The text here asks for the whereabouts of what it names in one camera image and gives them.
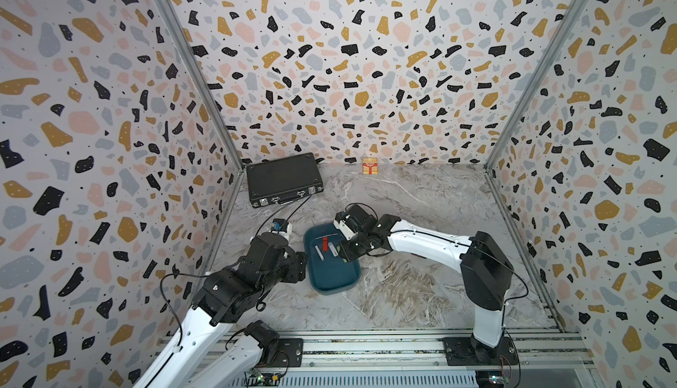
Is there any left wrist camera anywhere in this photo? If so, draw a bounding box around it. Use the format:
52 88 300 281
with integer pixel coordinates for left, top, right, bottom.
271 218 291 236

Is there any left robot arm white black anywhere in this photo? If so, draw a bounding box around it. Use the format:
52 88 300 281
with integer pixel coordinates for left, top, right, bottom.
135 230 308 387

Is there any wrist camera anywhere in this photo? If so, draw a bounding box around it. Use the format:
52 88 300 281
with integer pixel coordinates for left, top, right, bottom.
271 218 291 236
333 219 353 238

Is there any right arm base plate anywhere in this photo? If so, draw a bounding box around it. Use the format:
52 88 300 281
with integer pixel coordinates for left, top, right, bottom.
442 335 518 367

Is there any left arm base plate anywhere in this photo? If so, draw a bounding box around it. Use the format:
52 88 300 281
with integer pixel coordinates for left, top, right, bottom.
261 338 304 369

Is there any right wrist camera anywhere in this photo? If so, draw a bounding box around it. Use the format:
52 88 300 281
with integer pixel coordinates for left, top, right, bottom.
333 219 353 238

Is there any aluminium rail frame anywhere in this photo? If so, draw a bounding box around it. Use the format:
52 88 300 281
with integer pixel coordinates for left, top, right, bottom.
197 331 603 387

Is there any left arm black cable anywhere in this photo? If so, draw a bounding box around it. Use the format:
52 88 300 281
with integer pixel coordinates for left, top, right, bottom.
158 271 213 347

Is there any teal plastic storage box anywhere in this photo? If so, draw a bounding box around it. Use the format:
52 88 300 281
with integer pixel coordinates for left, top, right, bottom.
303 222 361 296

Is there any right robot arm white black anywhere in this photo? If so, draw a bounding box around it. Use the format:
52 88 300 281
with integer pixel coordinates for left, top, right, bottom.
333 204 514 364

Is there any small red yellow box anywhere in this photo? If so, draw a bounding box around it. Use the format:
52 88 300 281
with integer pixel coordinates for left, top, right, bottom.
362 157 378 176

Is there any black briefcase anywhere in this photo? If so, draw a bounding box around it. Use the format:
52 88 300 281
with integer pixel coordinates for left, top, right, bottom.
246 153 324 208

